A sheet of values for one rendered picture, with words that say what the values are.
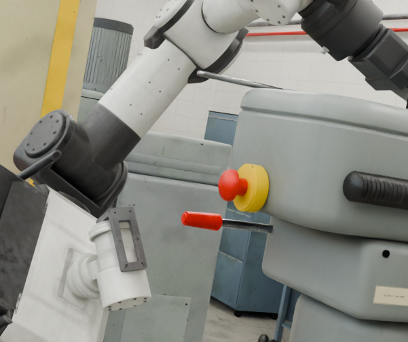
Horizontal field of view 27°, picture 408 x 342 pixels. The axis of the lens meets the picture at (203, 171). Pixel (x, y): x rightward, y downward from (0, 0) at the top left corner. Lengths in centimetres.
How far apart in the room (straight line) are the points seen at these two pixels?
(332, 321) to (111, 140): 44
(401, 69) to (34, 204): 53
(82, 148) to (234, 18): 30
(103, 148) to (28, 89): 143
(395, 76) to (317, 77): 797
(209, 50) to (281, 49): 852
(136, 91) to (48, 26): 144
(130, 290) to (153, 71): 37
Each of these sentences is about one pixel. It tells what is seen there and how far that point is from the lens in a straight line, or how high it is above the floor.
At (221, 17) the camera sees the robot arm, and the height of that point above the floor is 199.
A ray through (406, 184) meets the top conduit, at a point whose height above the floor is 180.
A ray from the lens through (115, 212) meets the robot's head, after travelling 113.
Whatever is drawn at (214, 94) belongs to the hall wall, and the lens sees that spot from 1109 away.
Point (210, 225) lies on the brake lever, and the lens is 115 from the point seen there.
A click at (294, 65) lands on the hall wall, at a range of 953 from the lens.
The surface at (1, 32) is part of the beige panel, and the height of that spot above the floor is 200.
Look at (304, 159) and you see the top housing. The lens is 99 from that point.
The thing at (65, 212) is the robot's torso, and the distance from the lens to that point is 124.
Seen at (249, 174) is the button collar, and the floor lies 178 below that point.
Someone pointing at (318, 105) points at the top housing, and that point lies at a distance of 99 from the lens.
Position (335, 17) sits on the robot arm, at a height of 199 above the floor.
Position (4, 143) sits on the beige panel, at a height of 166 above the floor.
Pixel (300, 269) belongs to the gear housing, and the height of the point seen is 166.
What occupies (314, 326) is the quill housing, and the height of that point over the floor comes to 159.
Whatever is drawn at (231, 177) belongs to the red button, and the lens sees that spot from 103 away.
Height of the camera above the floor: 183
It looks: 3 degrees down
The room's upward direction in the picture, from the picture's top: 10 degrees clockwise
